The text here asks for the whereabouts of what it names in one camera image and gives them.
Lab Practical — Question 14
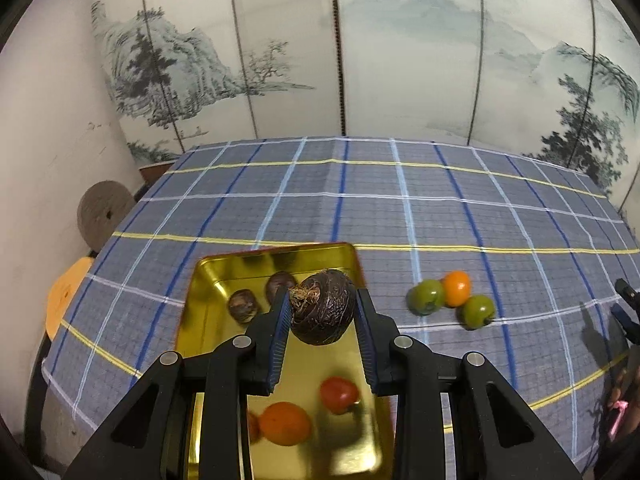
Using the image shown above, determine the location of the orange plastic stool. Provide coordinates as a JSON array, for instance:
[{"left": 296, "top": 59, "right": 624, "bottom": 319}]
[{"left": 46, "top": 256, "right": 94, "bottom": 340}]

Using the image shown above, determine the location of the round stone millstone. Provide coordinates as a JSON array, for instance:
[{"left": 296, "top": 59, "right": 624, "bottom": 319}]
[{"left": 77, "top": 180, "right": 136, "bottom": 252}]

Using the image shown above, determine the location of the red cherry tomato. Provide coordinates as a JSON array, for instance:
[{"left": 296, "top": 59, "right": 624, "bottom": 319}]
[{"left": 319, "top": 376, "right": 360, "bottom": 415}]

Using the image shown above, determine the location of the pink ribbon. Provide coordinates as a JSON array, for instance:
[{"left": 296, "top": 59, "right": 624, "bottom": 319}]
[{"left": 606, "top": 400, "right": 628, "bottom": 442}]

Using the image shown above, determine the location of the brown water chestnut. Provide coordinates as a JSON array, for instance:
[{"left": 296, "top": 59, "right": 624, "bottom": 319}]
[
  {"left": 288, "top": 269, "right": 357, "bottom": 346},
  {"left": 227, "top": 289, "right": 262, "bottom": 324},
  {"left": 265, "top": 271, "right": 297, "bottom": 306}
]

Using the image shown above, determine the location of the blue plaid tablecloth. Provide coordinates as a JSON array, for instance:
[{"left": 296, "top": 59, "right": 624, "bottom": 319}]
[{"left": 42, "top": 138, "right": 639, "bottom": 467}]

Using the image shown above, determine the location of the painted folding screen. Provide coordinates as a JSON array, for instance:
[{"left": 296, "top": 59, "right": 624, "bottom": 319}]
[{"left": 91, "top": 0, "right": 639, "bottom": 214}]

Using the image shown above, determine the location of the person's right hand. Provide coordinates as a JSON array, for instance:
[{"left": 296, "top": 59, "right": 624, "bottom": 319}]
[{"left": 605, "top": 368, "right": 627, "bottom": 408}]

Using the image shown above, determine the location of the green tomato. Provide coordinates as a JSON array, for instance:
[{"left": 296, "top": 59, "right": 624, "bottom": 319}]
[
  {"left": 406, "top": 280, "right": 445, "bottom": 316},
  {"left": 458, "top": 295, "right": 496, "bottom": 330}
]

